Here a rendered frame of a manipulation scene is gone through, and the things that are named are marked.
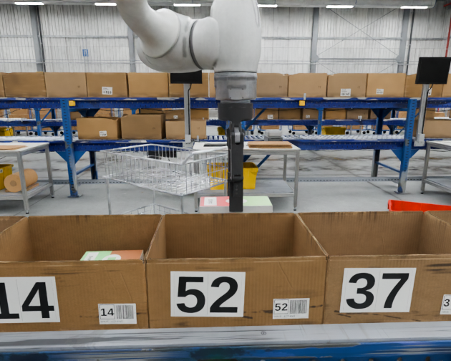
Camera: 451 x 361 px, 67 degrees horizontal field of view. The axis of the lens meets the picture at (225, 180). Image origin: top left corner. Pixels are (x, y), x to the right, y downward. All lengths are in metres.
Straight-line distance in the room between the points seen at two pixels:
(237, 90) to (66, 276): 0.52
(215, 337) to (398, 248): 0.66
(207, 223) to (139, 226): 0.20
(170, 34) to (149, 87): 4.53
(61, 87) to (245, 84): 5.00
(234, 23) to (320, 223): 0.63
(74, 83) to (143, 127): 1.19
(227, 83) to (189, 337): 0.53
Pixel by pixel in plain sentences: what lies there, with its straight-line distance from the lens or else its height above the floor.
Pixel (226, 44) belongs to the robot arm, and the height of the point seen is 1.48.
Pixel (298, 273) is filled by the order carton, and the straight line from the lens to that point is 0.78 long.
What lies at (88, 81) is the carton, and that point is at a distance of 5.49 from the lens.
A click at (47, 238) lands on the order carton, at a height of 0.98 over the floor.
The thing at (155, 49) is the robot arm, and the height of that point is 1.48.
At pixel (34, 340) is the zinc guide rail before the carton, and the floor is 0.89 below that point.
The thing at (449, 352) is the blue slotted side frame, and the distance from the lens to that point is 0.95.
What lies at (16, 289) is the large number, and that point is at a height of 0.99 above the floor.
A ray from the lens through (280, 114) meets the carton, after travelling 9.55.
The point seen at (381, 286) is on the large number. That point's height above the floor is 0.98.
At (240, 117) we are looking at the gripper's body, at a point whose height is 1.34.
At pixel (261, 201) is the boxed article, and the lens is 0.78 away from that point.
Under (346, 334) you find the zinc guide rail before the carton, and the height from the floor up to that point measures 0.89.
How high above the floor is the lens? 1.38
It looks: 14 degrees down
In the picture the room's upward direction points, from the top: straight up
